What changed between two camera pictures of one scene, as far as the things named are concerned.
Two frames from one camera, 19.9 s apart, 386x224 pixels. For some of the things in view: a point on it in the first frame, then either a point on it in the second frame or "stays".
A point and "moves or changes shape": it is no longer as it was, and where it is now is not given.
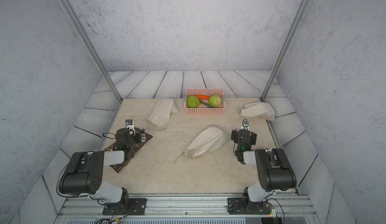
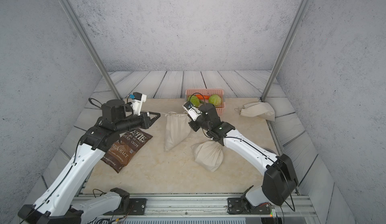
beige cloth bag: x=209 y=139 moves or changes shape
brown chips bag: x=129 y=141 stays
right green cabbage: x=215 y=100 stays
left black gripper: x=137 y=136 → x=146 y=122
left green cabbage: x=193 y=101 stays
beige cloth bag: x=259 y=109 stays
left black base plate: x=136 y=206 stays
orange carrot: x=202 y=97 stays
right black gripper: x=235 y=135 → x=195 y=126
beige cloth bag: x=160 y=116 → x=178 y=126
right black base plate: x=235 y=207 stays
